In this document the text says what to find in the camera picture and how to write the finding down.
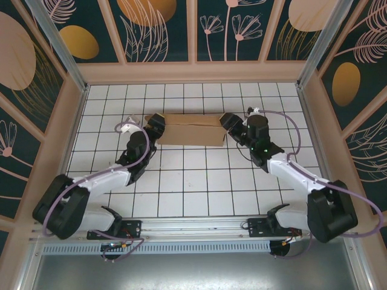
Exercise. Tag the brown cardboard box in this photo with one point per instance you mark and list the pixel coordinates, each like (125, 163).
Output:
(193, 136)

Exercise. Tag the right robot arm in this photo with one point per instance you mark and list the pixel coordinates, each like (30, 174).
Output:
(296, 175)

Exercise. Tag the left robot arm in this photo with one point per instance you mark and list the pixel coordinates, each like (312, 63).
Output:
(99, 181)

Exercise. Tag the small circuit board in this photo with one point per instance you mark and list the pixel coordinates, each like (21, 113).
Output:
(115, 245)

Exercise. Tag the grey metal sheet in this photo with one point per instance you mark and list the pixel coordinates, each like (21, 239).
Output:
(193, 272)

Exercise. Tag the aluminium side rail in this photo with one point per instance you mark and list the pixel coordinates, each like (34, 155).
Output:
(311, 121)
(79, 114)

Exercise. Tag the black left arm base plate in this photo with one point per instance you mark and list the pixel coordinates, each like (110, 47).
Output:
(133, 226)

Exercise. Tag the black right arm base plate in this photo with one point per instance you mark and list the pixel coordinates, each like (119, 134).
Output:
(257, 228)

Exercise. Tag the aluminium mounting rail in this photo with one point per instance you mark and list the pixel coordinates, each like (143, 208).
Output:
(193, 225)

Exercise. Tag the aluminium frame post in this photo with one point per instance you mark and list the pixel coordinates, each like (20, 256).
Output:
(60, 48)
(317, 42)

